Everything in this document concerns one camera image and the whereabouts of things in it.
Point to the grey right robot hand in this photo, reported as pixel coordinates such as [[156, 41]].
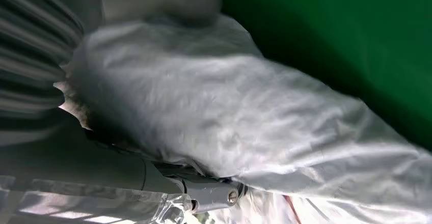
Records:
[[101, 168]]

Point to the green conveyor belt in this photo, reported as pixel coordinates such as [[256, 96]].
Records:
[[354, 30]]

